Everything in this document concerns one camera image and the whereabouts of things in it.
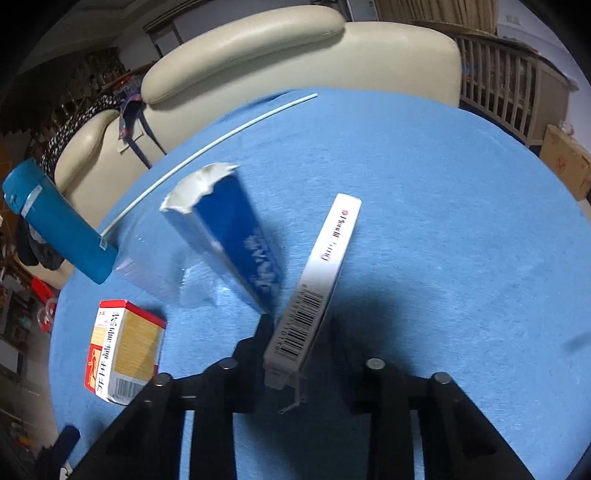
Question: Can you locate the red yellow white box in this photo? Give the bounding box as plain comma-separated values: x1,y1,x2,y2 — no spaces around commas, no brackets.
84,300,167,406

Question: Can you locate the white purple medicine box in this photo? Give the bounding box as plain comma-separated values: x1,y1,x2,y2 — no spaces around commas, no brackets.
263,193,362,390

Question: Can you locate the clear plastic tray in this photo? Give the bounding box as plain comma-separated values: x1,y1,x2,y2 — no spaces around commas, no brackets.
114,203,236,309

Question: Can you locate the dark blue torn carton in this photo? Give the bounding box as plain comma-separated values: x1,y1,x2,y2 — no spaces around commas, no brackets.
159,162,283,316

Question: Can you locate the blue table cloth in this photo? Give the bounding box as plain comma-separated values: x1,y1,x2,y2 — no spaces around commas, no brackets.
49,88,590,479

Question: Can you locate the dark clothes pile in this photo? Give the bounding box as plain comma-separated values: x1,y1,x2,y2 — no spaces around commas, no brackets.
15,94,122,271

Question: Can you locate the blue cylinder bottle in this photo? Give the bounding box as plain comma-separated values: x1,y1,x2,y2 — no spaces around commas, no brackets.
2,159,117,284

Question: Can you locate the brown cardboard box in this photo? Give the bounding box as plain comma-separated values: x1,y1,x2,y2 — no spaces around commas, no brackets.
540,124,590,201

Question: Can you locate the wooden baby crib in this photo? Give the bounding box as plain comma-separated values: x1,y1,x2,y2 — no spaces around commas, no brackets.
414,20,581,147

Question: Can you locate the cream leather sofa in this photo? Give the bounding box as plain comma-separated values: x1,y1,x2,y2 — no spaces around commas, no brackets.
25,4,463,287

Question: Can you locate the white thin rod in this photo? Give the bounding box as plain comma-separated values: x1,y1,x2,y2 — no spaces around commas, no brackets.
99,92,320,239

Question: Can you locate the beige curtain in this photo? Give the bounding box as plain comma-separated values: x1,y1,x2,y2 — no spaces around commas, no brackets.
375,0,499,34

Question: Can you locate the purple strap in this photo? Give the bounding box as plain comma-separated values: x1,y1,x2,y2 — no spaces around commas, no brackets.
117,75,167,169

